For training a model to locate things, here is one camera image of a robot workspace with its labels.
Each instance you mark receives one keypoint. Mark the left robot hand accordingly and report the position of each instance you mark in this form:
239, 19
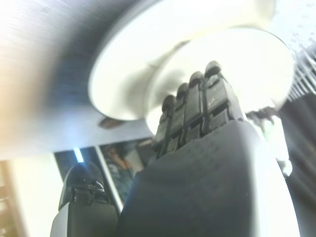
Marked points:
197, 185

